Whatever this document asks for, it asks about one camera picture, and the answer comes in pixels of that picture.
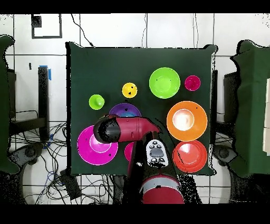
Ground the large orange bowl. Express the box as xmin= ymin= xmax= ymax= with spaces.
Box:
xmin=166 ymin=100 xmax=208 ymax=142

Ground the purple bowl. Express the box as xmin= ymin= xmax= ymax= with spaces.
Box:
xmin=109 ymin=102 xmax=142 ymax=118

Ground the yellow cup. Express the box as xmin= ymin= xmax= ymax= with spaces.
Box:
xmin=121 ymin=82 xmax=138 ymax=99

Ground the small red-pink bowl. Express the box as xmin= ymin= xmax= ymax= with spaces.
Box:
xmin=124 ymin=142 xmax=136 ymax=162

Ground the lime green bowl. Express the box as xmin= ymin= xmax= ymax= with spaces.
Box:
xmin=149 ymin=67 xmax=181 ymax=99

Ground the lime green cup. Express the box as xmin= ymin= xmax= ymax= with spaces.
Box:
xmin=88 ymin=94 xmax=105 ymax=111

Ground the dark green tablecloth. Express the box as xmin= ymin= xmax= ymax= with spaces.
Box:
xmin=65 ymin=41 xmax=218 ymax=176

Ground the large pink bowl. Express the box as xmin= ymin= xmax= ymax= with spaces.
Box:
xmin=76 ymin=125 xmax=119 ymax=166

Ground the red-pink cup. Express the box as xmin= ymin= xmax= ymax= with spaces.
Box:
xmin=184 ymin=75 xmax=201 ymax=92

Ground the red-orange bowl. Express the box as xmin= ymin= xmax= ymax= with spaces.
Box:
xmin=172 ymin=139 xmax=208 ymax=173

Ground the blue tape strip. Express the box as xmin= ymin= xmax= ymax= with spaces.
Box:
xmin=39 ymin=64 xmax=52 ymax=81

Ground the black floor box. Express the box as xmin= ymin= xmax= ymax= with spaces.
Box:
xmin=59 ymin=169 xmax=82 ymax=200

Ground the black chair base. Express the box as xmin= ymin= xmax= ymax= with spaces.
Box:
xmin=213 ymin=144 xmax=238 ymax=167
xmin=9 ymin=142 xmax=45 ymax=170

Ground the green cloth side table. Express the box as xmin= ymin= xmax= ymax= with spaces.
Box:
xmin=230 ymin=40 xmax=270 ymax=178
xmin=0 ymin=34 xmax=20 ymax=175

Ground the black cable with plug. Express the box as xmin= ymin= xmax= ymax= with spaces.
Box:
xmin=70 ymin=14 xmax=94 ymax=48

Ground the black metal frame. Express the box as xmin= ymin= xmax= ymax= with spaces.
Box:
xmin=8 ymin=65 xmax=50 ymax=142
xmin=211 ymin=69 xmax=240 ymax=146

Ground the thin grey cable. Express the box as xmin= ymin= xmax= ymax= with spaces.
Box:
xmin=192 ymin=14 xmax=199 ymax=49

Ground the tangle of cables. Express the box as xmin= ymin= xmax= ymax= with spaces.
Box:
xmin=9 ymin=109 xmax=114 ymax=204

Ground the black square floor frame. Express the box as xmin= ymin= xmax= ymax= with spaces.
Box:
xmin=31 ymin=14 xmax=63 ymax=39

